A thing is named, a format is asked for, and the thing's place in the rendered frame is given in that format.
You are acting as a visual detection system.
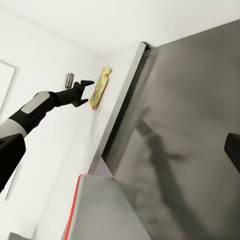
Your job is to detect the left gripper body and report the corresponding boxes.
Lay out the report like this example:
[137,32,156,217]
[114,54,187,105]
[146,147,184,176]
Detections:
[64,81,85,108]

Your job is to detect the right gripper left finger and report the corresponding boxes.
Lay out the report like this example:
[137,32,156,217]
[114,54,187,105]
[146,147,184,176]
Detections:
[0,133,26,194]

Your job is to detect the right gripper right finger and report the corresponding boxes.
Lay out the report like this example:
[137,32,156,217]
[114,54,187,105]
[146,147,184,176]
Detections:
[224,133,240,173]

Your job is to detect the jigsaw puzzle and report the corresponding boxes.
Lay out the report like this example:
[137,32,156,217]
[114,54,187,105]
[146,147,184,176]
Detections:
[89,67,111,111]

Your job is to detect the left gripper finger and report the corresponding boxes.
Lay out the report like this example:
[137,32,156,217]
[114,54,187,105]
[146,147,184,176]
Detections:
[80,80,95,89]
[78,98,89,107]

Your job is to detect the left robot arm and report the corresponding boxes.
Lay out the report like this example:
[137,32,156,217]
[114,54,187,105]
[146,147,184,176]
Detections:
[0,73,95,139]

